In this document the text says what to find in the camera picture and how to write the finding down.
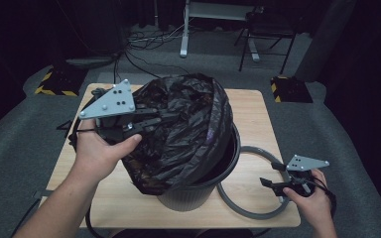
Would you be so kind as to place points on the person's left hand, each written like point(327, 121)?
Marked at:
point(96, 155)

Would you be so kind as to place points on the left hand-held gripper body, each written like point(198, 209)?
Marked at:
point(112, 102)

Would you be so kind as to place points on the grey ribbed trash bin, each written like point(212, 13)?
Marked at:
point(185, 201)

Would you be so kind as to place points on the black yellow striped base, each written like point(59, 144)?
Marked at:
point(61, 82)
point(291, 89)

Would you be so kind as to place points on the black plastic trash bag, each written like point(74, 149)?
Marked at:
point(185, 132)

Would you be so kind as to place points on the grey flat floor plate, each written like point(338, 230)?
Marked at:
point(89, 61)

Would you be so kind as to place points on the black folding chair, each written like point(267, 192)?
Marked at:
point(268, 31)

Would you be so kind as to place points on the grey column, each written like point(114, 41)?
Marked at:
point(327, 39)

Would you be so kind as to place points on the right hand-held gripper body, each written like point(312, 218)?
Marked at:
point(304, 163)

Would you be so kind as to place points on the white desk frame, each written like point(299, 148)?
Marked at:
point(184, 43)

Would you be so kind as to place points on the person's right hand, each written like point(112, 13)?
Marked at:
point(316, 208)

